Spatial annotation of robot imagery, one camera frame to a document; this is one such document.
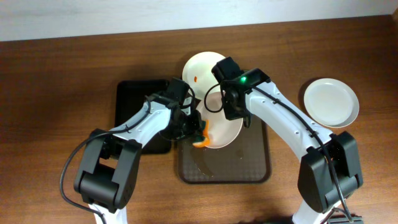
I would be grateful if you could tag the small black tray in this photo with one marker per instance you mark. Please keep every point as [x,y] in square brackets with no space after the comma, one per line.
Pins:
[130,96]

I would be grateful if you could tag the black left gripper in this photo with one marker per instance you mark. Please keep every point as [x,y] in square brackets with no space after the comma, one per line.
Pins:
[193,125]

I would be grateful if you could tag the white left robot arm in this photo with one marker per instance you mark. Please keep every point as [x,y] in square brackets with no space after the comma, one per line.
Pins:
[107,174]

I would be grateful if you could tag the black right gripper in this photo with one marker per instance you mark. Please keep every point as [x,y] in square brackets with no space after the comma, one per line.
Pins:
[234,111]

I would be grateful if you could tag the green and yellow sponge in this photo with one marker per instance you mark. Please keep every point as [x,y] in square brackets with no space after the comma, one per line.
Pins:
[202,138]

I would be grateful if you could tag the white plate with red stain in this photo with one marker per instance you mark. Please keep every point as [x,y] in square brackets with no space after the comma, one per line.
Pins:
[219,130]

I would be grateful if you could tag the brown checkered serving tray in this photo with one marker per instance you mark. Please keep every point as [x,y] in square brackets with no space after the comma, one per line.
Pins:
[246,160]

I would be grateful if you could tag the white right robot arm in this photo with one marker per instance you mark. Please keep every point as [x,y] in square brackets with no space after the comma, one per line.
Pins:
[330,169]

